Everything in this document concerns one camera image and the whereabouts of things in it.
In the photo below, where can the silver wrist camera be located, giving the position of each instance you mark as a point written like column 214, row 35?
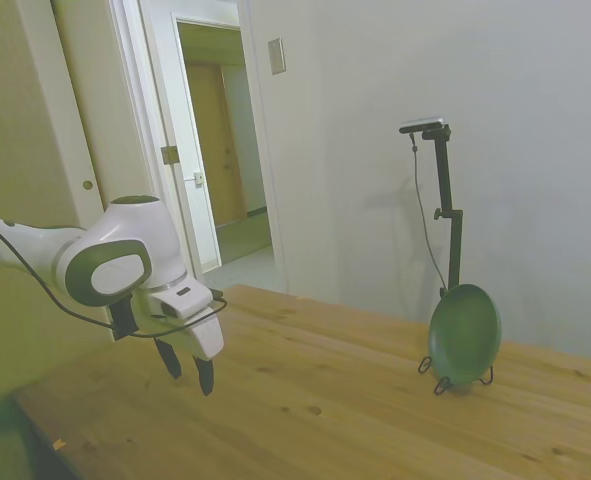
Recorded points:
column 182, row 301

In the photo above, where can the brass door hinge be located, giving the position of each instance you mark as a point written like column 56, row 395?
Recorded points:
column 170, row 155

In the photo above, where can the round recessed door pull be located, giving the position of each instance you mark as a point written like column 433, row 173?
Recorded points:
column 88, row 185

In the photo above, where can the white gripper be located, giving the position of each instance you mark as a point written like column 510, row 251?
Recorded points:
column 202, row 336

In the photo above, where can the black wrist bracket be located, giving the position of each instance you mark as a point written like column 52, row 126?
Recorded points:
column 122, row 317

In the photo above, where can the metal door latch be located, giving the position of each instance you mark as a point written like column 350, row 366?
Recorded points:
column 199, row 178

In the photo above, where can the wooden door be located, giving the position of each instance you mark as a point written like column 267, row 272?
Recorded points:
column 210, row 150

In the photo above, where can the white door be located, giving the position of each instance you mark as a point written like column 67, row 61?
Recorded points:
column 167, row 75

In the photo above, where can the beige wall switch plate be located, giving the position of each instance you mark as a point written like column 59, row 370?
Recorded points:
column 276, row 56

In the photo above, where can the green plate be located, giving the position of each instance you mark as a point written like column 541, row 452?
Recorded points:
column 467, row 335

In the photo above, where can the grey exterior camera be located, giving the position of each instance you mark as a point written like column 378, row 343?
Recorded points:
column 423, row 124

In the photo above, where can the black camera stand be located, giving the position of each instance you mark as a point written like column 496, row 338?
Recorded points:
column 446, row 190

